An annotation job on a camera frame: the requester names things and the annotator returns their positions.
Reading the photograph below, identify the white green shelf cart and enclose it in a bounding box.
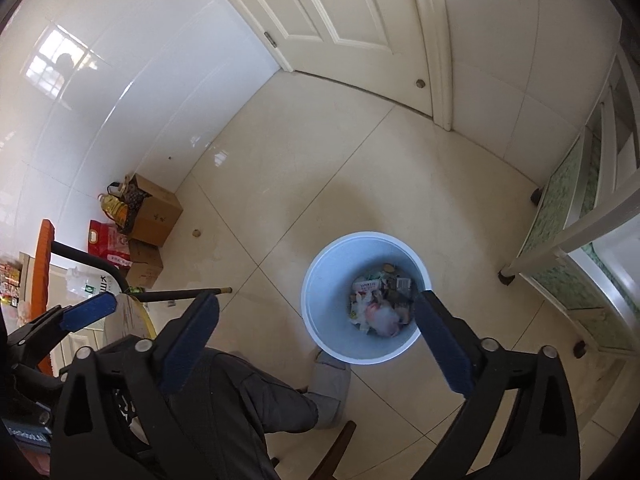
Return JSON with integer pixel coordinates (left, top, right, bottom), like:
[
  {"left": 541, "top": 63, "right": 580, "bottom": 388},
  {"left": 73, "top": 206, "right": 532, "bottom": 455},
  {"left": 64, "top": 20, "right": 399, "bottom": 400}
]
[{"left": 498, "top": 49, "right": 639, "bottom": 358}]

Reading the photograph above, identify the condiment bottles group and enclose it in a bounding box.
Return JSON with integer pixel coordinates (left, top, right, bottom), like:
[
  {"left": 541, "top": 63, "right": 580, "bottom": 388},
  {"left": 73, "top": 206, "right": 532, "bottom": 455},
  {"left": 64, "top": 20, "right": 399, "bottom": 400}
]
[{"left": 0, "top": 261, "right": 21, "bottom": 308}]

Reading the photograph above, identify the round orange table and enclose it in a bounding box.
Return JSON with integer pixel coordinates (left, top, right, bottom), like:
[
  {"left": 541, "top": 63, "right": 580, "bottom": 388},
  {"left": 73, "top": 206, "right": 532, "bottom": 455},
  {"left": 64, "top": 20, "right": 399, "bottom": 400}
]
[{"left": 27, "top": 218, "right": 57, "bottom": 376}]

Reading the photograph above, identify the light blue trash bin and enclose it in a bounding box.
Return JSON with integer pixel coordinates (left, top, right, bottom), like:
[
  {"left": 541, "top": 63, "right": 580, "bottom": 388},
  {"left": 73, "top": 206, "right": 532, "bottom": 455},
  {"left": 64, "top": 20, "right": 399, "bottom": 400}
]
[{"left": 300, "top": 232, "right": 431, "bottom": 365}]

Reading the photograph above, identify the cream panelled door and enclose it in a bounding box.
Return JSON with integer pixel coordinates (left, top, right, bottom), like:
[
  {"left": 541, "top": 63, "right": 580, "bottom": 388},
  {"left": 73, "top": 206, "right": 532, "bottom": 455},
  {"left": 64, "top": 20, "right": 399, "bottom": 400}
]
[{"left": 229, "top": 0, "right": 452, "bottom": 130}]

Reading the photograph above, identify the white red plastic bag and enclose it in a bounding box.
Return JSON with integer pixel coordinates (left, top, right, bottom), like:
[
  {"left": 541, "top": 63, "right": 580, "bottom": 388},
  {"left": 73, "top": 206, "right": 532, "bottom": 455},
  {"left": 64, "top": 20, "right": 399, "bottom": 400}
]
[{"left": 363, "top": 304, "right": 402, "bottom": 338}]

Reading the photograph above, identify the cardboard box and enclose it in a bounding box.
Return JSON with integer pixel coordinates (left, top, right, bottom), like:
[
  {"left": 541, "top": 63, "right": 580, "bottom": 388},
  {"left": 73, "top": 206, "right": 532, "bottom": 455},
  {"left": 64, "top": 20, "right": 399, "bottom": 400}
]
[{"left": 124, "top": 174, "right": 183, "bottom": 288}]

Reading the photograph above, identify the clear plastic bag on floor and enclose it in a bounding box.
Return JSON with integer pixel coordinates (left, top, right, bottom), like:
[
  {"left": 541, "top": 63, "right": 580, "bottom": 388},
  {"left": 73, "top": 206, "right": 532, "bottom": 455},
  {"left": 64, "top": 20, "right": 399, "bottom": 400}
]
[{"left": 65, "top": 266, "right": 120, "bottom": 299}]

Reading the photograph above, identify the red paper bag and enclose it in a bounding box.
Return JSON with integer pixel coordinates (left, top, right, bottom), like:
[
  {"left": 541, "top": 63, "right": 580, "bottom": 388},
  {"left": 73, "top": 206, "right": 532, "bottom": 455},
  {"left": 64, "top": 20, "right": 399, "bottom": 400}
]
[{"left": 88, "top": 220, "right": 131, "bottom": 269}]

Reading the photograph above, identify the person's grey trouser leg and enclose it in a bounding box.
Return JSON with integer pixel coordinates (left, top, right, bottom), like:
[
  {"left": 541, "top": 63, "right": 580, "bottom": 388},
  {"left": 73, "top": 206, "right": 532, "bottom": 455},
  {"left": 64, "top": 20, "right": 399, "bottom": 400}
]
[{"left": 169, "top": 348, "right": 319, "bottom": 479}]

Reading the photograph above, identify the grey slipper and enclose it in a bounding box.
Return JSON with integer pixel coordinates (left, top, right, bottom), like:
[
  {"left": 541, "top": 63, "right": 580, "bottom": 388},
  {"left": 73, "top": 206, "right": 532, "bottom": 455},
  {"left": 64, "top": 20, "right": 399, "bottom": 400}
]
[{"left": 305, "top": 350, "right": 352, "bottom": 429}]

